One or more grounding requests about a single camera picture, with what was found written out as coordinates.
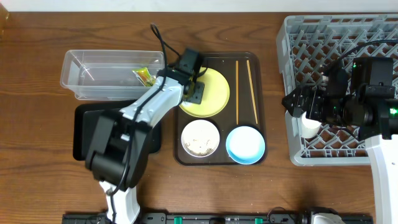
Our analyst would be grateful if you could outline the white cup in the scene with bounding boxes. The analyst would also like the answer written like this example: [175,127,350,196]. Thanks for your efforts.
[300,112,322,138]

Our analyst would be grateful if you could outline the white bowl with crumbs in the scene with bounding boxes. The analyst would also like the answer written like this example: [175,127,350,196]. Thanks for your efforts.
[181,119,220,158]

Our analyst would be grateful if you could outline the green orange snack wrapper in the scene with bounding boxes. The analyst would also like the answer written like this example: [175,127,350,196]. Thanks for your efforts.
[132,67,155,87]

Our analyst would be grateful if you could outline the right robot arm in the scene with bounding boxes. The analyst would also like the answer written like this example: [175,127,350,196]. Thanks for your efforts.
[282,57,397,223]

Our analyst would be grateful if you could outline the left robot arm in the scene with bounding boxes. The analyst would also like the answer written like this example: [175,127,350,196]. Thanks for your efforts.
[85,68,206,223]

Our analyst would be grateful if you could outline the grey dishwasher rack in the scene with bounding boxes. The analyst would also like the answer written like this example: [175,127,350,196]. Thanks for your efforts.
[276,14,397,166]

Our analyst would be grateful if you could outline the yellow round plate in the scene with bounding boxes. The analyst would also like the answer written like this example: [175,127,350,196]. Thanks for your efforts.
[180,67,230,118]

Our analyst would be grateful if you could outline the left wooden chopstick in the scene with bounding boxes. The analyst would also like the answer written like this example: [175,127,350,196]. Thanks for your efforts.
[235,60,239,125]

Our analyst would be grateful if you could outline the wooden chopstick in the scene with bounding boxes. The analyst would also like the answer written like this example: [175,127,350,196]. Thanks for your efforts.
[235,60,239,125]
[246,60,258,124]

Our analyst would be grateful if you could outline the dark brown serving tray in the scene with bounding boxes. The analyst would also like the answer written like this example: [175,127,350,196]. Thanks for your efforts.
[174,52,266,166]

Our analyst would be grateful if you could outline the black plastic tray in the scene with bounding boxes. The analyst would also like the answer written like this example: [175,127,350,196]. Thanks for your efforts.
[73,100,162,161]

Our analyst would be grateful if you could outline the right wooden chopstick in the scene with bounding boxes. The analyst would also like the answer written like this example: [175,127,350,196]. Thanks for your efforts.
[246,60,258,124]

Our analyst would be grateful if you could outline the light blue bowl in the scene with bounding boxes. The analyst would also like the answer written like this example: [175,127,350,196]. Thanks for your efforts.
[225,126,266,165]

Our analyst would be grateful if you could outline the clear plastic bin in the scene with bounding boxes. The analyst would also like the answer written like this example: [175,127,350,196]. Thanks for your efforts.
[60,50,164,101]

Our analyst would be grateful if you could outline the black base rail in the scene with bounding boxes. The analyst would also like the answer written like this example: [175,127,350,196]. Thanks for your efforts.
[61,206,374,224]

